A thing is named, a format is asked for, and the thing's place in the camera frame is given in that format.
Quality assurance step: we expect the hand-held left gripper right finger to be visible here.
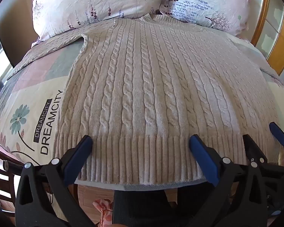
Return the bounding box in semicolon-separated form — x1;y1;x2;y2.
180;134;268;227

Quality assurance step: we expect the floral pink pillow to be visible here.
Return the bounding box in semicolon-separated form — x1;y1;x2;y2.
32;0;164;42
159;0;256;39

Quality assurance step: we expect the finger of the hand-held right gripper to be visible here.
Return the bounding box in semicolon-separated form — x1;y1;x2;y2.
269;122;284;166
243;134;268;166

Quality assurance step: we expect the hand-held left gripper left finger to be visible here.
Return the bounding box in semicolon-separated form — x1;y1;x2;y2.
15;135;97;227

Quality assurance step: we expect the person's dark trouser leg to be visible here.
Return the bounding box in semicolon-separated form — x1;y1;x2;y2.
112;187;204;227

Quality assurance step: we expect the beige cable knit sweater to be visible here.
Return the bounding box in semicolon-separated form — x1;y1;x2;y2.
7;14;284;188

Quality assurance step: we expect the wooden framed glass cabinet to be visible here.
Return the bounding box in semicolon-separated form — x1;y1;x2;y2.
250;0;284;76

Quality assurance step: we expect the dark brown headboard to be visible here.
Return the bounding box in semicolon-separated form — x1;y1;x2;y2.
0;1;39;68

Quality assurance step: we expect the pastel patchwork printed bedsheet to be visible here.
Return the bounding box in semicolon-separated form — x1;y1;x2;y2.
0;32;284;192

